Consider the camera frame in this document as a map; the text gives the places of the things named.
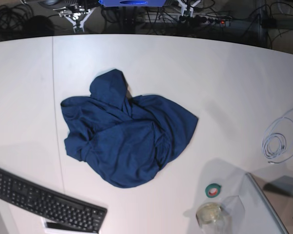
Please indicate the black computer keyboard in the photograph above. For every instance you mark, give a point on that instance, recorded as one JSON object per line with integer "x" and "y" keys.
{"x": 66, "y": 211}

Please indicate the green tape roll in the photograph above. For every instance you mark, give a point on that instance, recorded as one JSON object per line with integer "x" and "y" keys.
{"x": 213, "y": 190}

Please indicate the blue box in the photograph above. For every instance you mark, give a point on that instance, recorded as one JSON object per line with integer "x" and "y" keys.
{"x": 142, "y": 3}

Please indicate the clear glass jar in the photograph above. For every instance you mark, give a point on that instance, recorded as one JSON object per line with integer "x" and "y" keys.
{"x": 210, "y": 219}

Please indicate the dark blue t-shirt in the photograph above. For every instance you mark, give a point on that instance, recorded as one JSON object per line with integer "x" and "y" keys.
{"x": 125, "y": 140}

